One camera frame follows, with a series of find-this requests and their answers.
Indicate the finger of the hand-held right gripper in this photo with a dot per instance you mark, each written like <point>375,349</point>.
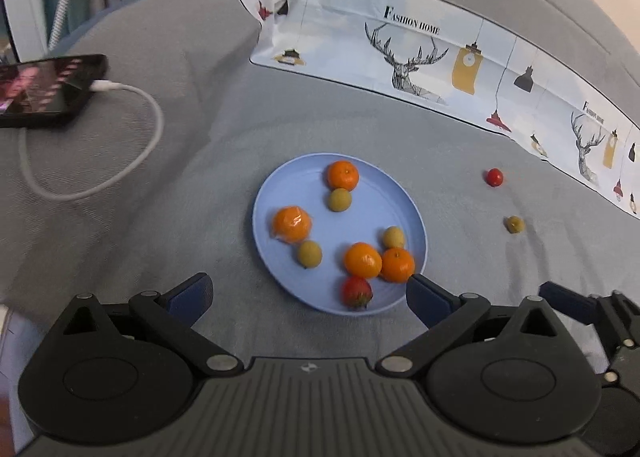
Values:
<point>570,301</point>

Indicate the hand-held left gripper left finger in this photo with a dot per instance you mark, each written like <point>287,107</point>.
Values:
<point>186,298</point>

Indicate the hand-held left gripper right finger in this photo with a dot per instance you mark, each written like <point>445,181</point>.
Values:
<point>429,301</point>

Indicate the tan longan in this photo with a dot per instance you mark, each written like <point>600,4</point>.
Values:
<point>309,253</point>
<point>393,237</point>
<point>514,224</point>
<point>339,200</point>

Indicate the red strawberry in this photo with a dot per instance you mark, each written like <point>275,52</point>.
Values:
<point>356,292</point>

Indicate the small orange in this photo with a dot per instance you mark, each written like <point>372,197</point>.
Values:
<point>343,174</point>
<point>362,259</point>
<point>398,265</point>

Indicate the red cherry tomato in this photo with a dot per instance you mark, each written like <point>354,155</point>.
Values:
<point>494,177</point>

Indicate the blue plastic plate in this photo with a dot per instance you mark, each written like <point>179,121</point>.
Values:
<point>325,177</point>

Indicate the plastic wrapped orange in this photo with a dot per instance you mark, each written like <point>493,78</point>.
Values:
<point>292,224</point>

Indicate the black smartphone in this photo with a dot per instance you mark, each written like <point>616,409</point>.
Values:
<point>45,89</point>

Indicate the white door frame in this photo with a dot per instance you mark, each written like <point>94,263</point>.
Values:
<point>25,12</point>

